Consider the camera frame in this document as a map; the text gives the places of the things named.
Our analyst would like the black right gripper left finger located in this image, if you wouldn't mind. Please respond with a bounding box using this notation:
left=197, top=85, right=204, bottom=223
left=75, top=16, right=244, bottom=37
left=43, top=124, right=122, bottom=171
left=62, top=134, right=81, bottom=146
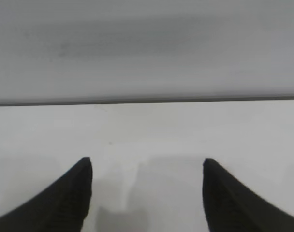
left=0, top=157, right=93, bottom=232

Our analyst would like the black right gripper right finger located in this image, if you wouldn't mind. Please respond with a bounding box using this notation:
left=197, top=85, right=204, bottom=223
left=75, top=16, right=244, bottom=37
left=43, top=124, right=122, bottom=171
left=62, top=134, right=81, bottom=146
left=202, top=158, right=294, bottom=232

